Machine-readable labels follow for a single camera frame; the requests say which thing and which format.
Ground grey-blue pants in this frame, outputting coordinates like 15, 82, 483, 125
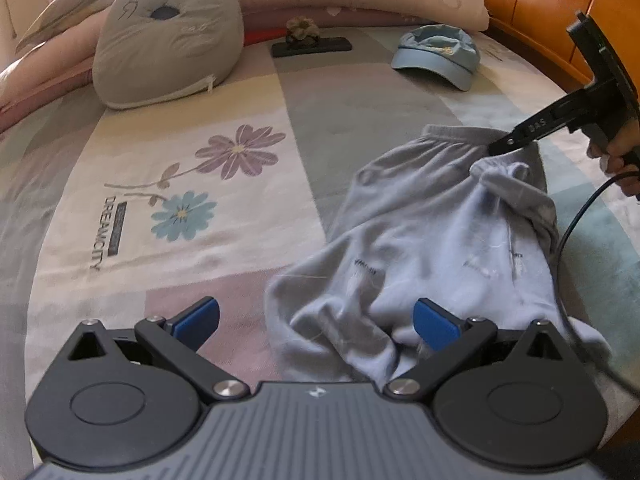
263, 123, 614, 391

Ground person's right hand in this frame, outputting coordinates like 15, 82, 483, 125
586, 119, 640, 178

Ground wooden headboard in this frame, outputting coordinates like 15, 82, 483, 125
484, 0, 639, 91

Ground blue baseball cap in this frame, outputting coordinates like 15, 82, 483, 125
390, 24, 480, 91

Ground patchwork bed sheet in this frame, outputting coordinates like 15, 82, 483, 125
1, 27, 639, 479

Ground black phone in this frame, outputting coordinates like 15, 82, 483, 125
271, 37, 352, 58

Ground orange red object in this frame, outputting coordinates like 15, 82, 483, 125
244, 28, 288, 46

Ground grey cat face cushion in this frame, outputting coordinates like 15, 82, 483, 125
92, 0, 244, 110

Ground grey patterned pillow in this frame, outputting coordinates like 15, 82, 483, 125
15, 0, 114, 53

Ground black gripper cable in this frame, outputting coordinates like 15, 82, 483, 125
553, 169, 640, 401

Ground brown flower hair tie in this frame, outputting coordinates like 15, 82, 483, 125
284, 15, 321, 44

